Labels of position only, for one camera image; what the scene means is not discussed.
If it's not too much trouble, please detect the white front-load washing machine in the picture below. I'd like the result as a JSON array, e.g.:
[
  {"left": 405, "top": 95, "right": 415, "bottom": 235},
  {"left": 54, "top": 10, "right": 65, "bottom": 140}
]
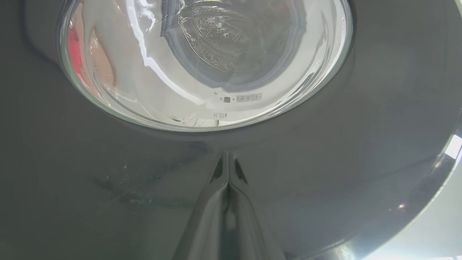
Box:
[{"left": 61, "top": 0, "right": 352, "bottom": 130}]

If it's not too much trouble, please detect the grey warning sticker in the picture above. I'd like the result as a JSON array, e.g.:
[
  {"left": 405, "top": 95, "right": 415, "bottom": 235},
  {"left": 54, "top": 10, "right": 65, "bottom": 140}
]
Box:
[{"left": 237, "top": 93, "right": 262, "bottom": 103}]

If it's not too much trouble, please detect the dark grey glass washer door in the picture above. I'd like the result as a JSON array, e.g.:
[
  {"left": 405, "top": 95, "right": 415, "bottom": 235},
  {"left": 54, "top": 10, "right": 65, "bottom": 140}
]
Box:
[{"left": 0, "top": 0, "right": 462, "bottom": 260}]

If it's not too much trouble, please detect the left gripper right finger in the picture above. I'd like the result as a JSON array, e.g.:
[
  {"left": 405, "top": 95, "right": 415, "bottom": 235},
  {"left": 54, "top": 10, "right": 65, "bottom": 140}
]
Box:
[{"left": 228, "top": 152, "right": 286, "bottom": 260}]

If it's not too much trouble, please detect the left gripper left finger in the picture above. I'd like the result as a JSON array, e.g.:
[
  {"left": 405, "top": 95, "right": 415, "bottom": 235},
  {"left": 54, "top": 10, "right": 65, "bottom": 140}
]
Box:
[{"left": 173, "top": 152, "right": 229, "bottom": 260}]

